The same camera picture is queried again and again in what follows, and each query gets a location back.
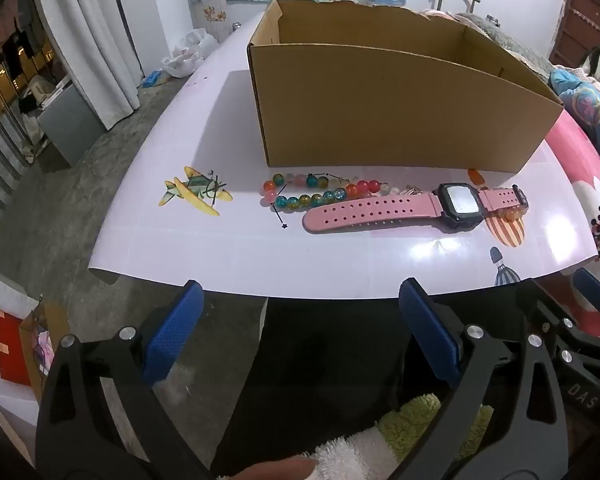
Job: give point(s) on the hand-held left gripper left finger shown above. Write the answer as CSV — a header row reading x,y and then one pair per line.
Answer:
x,y
172,330

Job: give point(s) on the pink printed blanket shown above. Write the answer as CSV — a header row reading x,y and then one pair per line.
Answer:
x,y
580,170

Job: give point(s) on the grey cabinet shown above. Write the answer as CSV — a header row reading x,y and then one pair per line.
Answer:
x,y
72,120

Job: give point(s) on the brown cardboard box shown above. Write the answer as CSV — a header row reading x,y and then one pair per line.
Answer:
x,y
380,110

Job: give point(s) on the small open cardboard carton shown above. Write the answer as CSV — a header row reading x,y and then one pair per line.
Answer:
x,y
40,350

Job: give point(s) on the white plastic bag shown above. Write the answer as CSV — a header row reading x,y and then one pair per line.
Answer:
x,y
187,55

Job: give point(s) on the person's left hand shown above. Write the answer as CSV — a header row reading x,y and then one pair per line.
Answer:
x,y
275,471

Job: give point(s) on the small blue floor item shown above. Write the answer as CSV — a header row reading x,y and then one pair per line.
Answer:
x,y
151,78

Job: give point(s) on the red paper bag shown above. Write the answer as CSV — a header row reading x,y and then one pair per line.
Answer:
x,y
10,350

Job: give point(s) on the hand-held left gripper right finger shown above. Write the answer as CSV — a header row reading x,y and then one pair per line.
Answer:
x,y
430,332

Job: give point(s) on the hanging dark clothes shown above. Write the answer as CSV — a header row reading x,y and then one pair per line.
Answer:
x,y
17,45

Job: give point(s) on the brown door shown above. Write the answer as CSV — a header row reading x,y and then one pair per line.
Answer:
x,y
580,20

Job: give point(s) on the metal balcony railing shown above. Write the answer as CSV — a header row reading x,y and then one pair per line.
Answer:
x,y
0,130

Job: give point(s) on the white curtain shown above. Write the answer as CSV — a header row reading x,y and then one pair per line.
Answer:
x,y
90,35

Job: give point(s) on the black pants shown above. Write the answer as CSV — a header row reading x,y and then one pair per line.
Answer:
x,y
320,370

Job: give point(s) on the white printed board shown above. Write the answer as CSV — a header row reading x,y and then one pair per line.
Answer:
x,y
211,17

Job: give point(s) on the small gold hair clips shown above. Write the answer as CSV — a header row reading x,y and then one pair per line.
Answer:
x,y
410,191

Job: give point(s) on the blue printed blanket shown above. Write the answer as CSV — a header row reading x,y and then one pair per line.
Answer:
x,y
580,105

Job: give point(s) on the green white fluffy garment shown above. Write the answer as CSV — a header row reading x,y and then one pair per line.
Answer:
x,y
415,420

